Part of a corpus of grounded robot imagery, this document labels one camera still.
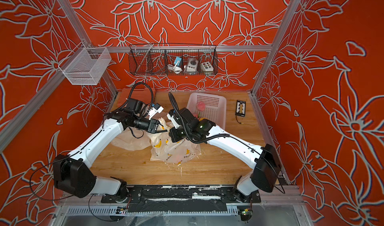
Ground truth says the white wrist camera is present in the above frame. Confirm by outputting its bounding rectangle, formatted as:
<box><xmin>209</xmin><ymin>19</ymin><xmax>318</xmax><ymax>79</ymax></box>
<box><xmin>167</xmin><ymin>110</ymin><xmax>180</xmax><ymax>129</ymax></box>
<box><xmin>148</xmin><ymin>103</ymin><xmax>164</xmax><ymax>120</ymax></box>

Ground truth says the pink perforated plastic basket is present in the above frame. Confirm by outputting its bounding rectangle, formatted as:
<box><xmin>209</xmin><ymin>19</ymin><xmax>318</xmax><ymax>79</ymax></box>
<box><xmin>187</xmin><ymin>93</ymin><xmax>227</xmax><ymax>129</ymax></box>

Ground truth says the blue white small box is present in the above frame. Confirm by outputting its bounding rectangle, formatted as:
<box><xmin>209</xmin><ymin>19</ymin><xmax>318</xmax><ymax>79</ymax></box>
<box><xmin>174</xmin><ymin>57</ymin><xmax>182</xmax><ymax>68</ymax></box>

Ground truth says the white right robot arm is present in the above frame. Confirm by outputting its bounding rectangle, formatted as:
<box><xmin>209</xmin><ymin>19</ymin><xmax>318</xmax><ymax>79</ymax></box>
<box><xmin>167</xmin><ymin>108</ymin><xmax>282</xmax><ymax>196</ymax></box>

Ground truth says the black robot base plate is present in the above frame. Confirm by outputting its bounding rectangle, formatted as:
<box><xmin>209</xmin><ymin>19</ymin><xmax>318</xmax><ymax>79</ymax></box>
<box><xmin>101</xmin><ymin>185</ymin><xmax>261</xmax><ymax>215</ymax></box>

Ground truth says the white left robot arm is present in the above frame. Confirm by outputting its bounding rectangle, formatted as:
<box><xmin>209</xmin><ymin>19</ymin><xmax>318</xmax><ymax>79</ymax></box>
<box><xmin>53</xmin><ymin>99</ymin><xmax>163</xmax><ymax>202</ymax></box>

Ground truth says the white coiled cable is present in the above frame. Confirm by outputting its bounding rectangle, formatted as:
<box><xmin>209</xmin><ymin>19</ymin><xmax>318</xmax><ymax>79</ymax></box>
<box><xmin>166</xmin><ymin>63</ymin><xmax>184</xmax><ymax>75</ymax></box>

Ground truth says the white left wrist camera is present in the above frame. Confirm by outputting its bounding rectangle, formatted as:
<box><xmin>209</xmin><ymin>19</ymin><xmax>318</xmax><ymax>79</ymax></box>
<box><xmin>148</xmin><ymin>103</ymin><xmax>164</xmax><ymax>120</ymax></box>

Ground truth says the white round-dial device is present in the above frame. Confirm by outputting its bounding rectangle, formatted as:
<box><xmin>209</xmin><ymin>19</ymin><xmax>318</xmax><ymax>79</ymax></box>
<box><xmin>185</xmin><ymin>58</ymin><xmax>199</xmax><ymax>73</ymax></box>

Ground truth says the banana print plastic bag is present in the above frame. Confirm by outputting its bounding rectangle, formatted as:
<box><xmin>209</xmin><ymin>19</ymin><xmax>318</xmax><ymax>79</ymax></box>
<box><xmin>147</xmin><ymin>118</ymin><xmax>201</xmax><ymax>165</ymax></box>

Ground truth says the black remote with buttons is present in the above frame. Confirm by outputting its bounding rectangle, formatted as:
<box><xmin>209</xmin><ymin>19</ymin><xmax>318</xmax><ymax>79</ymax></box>
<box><xmin>236</xmin><ymin>100</ymin><xmax>246</xmax><ymax>117</ymax></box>

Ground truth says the white mesh wall basket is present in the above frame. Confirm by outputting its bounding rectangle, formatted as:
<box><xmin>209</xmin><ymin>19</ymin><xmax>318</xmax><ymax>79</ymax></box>
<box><xmin>58</xmin><ymin>42</ymin><xmax>112</xmax><ymax>86</ymax></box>

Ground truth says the black wire wall basket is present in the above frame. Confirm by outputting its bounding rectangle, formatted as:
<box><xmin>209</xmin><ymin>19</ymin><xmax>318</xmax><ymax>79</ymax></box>
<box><xmin>128</xmin><ymin>44</ymin><xmax>219</xmax><ymax>76</ymax></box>

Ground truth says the white button box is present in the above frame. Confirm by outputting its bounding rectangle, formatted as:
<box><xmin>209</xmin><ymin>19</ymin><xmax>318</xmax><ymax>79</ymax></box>
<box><xmin>200</xmin><ymin>62</ymin><xmax>214</xmax><ymax>73</ymax></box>

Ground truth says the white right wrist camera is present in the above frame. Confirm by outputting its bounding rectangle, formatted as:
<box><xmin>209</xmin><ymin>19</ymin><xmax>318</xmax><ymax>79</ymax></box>
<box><xmin>167</xmin><ymin>110</ymin><xmax>180</xmax><ymax>129</ymax></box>

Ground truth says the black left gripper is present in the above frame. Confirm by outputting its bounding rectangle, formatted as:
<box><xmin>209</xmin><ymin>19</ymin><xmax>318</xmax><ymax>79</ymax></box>
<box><xmin>133</xmin><ymin>116</ymin><xmax>170</xmax><ymax>135</ymax></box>

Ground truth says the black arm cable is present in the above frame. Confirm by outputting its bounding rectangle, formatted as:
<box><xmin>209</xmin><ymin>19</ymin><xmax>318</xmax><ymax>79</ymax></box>
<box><xmin>167</xmin><ymin>91</ymin><xmax>286</xmax><ymax>194</ymax></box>
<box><xmin>127</xmin><ymin>81</ymin><xmax>155</xmax><ymax>116</ymax></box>

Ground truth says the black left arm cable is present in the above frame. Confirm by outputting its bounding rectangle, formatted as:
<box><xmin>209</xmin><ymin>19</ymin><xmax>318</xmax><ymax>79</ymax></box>
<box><xmin>127</xmin><ymin>81</ymin><xmax>155</xmax><ymax>116</ymax></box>

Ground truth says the plain translucent plastic bag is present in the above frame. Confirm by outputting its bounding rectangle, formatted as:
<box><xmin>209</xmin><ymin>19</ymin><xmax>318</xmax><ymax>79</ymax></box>
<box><xmin>111</xmin><ymin>128</ymin><xmax>151</xmax><ymax>151</ymax></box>

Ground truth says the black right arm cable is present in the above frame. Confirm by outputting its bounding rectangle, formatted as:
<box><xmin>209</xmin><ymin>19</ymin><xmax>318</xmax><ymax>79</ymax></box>
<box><xmin>167</xmin><ymin>91</ymin><xmax>286</xmax><ymax>194</ymax></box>

